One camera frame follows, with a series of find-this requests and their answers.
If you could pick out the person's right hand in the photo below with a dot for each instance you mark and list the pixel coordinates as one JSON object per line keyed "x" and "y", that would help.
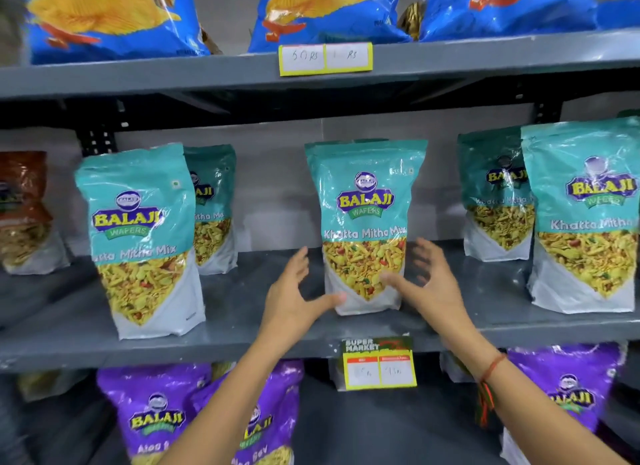
{"x": 440, "y": 299}

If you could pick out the person's left hand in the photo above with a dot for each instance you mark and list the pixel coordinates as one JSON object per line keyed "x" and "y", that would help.
{"x": 285, "y": 309}

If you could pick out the person's left thumb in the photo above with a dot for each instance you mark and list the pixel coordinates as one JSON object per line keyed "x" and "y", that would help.
{"x": 327, "y": 302}

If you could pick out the person's right thumb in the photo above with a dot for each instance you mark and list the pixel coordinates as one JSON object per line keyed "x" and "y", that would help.
{"x": 400, "y": 284}

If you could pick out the person's left forearm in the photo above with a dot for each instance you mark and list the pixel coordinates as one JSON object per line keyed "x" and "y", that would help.
{"x": 230, "y": 404}

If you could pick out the person's right forearm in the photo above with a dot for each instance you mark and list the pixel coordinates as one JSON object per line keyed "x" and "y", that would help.
{"x": 530, "y": 409}

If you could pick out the grey metal shelf board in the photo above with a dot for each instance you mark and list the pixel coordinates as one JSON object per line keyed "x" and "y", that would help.
{"x": 250, "y": 299}
{"x": 450, "y": 59}

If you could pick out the printed yellow price label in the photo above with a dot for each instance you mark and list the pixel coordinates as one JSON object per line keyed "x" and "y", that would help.
{"x": 379, "y": 364}

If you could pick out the teal snack mix packet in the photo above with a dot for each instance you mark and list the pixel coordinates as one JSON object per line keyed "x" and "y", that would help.
{"x": 585, "y": 219}
{"x": 140, "y": 229}
{"x": 215, "y": 214}
{"x": 492, "y": 204}
{"x": 365, "y": 204}

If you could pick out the red thread wristband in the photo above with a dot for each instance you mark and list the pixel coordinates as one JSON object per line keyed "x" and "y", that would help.
{"x": 487, "y": 379}

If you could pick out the purple snack packet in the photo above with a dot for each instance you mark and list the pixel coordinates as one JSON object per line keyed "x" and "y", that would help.
{"x": 150, "y": 409}
{"x": 570, "y": 384}
{"x": 270, "y": 419}

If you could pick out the black slotted shelf upright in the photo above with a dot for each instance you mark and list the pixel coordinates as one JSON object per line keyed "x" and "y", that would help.
{"x": 96, "y": 129}
{"x": 546, "y": 110}

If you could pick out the handwritten yellow-edged price label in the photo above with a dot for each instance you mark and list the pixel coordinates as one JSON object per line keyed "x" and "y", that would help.
{"x": 325, "y": 58}

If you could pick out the blue potato chips bag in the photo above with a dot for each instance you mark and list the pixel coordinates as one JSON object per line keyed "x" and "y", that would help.
{"x": 620, "y": 13}
{"x": 325, "y": 9}
{"x": 505, "y": 9}
{"x": 110, "y": 19}

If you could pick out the yellowish snack packet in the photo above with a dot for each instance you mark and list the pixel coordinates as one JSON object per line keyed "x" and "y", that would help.
{"x": 50, "y": 382}

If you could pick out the orange snack mix packet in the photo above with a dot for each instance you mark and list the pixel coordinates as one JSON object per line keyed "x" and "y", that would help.
{"x": 25, "y": 214}

